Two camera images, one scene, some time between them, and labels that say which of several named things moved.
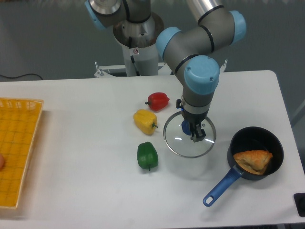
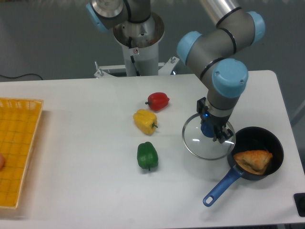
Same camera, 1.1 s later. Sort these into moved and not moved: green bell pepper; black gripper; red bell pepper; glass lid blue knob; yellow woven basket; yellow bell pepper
Moved: glass lid blue knob; black gripper
Not moved: green bell pepper; yellow woven basket; yellow bell pepper; red bell pepper
